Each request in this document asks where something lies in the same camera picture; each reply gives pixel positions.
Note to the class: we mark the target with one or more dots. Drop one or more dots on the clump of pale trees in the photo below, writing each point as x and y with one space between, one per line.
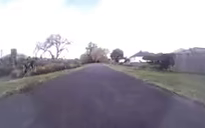
95 55

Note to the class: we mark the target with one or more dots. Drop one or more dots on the round dark tree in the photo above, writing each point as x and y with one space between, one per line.
117 55

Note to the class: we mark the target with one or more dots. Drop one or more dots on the dark asphalt road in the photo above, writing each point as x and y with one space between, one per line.
96 96

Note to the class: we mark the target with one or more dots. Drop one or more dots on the white house with dark roof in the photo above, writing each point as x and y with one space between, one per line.
138 57

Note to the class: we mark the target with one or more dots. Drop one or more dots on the bare branching tree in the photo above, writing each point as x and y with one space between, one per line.
55 45

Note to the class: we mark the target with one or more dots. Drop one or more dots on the row of bushes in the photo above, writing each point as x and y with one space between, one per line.
46 68

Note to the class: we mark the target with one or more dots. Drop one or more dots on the dark bush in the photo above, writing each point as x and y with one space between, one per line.
165 60

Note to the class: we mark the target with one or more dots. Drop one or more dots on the grass verge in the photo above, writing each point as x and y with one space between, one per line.
183 83
16 85

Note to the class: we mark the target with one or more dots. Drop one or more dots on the grey building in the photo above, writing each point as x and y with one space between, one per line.
193 61

